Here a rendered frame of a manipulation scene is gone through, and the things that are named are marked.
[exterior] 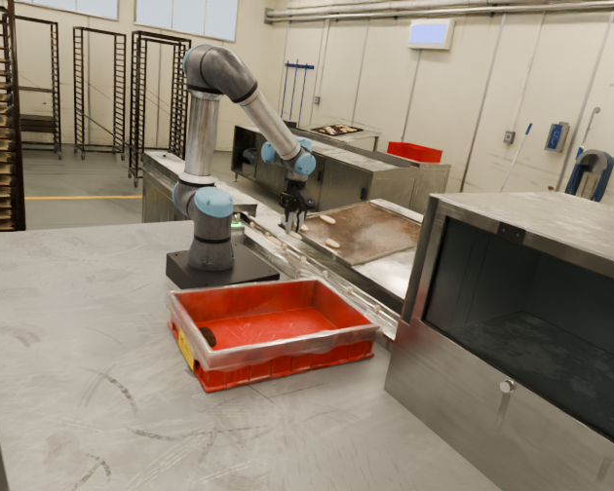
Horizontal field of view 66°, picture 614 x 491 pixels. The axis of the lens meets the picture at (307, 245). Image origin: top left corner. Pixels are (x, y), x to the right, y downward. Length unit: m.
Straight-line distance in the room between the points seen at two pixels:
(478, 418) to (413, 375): 0.17
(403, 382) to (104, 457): 0.63
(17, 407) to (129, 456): 0.26
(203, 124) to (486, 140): 4.54
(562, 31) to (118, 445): 5.19
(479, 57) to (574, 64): 1.08
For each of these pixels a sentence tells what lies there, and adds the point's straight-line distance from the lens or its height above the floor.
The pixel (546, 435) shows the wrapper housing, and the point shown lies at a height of 0.98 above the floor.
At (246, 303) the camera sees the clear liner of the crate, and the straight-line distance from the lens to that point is 1.38.
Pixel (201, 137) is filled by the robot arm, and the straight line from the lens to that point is 1.54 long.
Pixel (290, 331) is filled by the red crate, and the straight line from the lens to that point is 1.35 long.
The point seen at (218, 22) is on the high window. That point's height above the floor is 2.26.
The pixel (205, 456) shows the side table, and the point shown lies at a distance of 0.96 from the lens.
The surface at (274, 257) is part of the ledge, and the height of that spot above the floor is 0.85.
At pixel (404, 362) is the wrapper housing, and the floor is 0.92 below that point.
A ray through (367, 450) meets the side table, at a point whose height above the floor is 0.82.
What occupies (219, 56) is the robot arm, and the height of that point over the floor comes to 1.52.
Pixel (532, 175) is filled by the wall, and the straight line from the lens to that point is 5.44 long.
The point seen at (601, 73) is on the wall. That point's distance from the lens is 5.26.
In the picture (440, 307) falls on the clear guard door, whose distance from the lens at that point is 1.03.
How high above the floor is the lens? 1.48
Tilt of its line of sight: 19 degrees down
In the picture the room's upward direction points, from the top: 8 degrees clockwise
